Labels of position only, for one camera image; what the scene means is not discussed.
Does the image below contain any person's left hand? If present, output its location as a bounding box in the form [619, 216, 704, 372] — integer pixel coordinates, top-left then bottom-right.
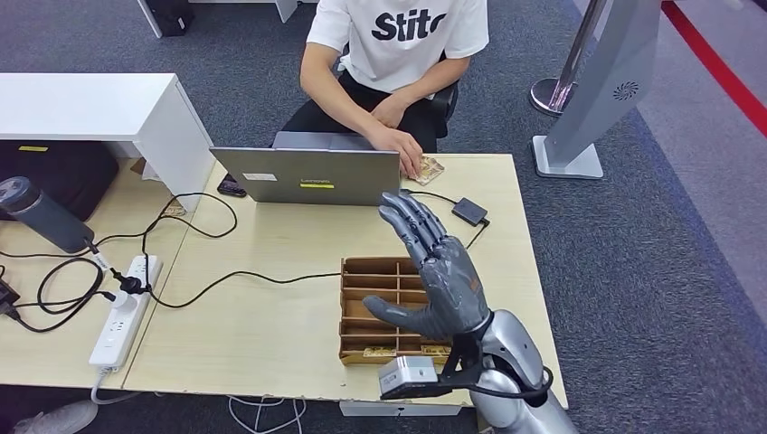
[370, 93, 414, 129]

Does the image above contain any person's right hand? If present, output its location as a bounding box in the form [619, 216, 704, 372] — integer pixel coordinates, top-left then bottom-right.
[365, 126, 425, 180]

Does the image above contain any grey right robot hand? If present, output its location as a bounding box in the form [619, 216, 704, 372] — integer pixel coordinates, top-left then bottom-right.
[362, 191, 493, 343]

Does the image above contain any cardboard card organizer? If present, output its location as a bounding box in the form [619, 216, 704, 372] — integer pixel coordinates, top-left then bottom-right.
[338, 257, 454, 366]

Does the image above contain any person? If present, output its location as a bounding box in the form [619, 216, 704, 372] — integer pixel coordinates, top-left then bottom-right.
[281, 0, 489, 181]

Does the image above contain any black office chair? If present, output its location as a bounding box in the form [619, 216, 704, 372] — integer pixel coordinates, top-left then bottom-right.
[332, 52, 460, 155]

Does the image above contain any black adapter box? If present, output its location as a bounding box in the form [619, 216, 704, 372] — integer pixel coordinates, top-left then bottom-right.
[450, 197, 490, 228]

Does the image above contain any grey laptop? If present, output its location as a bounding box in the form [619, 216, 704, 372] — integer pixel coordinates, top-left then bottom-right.
[209, 131, 402, 207]

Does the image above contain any white desk drawer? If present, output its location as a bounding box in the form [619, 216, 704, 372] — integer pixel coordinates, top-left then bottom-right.
[339, 401, 462, 418]

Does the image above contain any black phone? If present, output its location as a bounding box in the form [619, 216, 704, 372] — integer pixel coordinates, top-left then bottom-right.
[216, 174, 248, 199]

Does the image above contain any grey kiosk stand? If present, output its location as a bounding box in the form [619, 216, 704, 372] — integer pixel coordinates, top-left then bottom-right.
[532, 0, 665, 180]

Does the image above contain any black computer tower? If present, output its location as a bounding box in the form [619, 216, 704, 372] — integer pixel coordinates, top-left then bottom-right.
[143, 0, 196, 37]

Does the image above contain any brown cardboard scrap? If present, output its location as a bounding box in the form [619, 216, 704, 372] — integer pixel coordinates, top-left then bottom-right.
[129, 157, 162, 181]

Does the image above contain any white desk shelf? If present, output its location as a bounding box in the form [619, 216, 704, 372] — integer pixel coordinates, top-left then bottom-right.
[0, 72, 215, 212]

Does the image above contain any black plug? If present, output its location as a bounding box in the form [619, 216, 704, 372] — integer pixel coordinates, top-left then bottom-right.
[111, 268, 152, 296]

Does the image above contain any white power strip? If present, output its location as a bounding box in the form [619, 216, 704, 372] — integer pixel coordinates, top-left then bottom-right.
[88, 255, 164, 369]

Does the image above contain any black bag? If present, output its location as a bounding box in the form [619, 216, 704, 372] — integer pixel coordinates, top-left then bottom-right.
[0, 140, 119, 222]

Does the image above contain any dark grey water bottle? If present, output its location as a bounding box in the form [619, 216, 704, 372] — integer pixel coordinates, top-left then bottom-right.
[0, 176, 96, 255]

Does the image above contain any white shoe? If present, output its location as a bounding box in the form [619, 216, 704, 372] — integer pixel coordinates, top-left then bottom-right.
[13, 400, 99, 434]

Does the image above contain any black charger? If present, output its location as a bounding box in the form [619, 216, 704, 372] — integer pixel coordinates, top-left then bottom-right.
[0, 274, 22, 320]

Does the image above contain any short black cable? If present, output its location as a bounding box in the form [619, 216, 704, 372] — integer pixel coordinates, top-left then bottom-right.
[400, 188, 457, 206]

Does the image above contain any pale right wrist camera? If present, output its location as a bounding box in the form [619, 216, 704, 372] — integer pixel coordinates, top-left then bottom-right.
[377, 332, 487, 401]

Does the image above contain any chrome stanchion post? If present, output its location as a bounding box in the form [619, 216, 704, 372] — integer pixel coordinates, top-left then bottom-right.
[528, 0, 610, 118]

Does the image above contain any looping black cable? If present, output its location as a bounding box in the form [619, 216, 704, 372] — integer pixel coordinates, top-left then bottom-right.
[0, 191, 239, 295]

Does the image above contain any long black cable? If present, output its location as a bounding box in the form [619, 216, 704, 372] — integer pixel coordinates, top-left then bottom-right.
[143, 218, 493, 310]

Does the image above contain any white floor cable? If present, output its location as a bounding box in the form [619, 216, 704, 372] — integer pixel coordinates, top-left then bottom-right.
[227, 395, 308, 434]

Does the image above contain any white cable tag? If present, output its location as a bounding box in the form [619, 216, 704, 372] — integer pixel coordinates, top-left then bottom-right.
[85, 238, 114, 272]

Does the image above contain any white power strip cord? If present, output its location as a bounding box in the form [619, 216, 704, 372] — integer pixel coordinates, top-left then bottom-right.
[90, 366, 142, 406]

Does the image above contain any coiled black cable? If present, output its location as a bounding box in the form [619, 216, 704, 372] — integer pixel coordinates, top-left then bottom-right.
[0, 256, 117, 335]

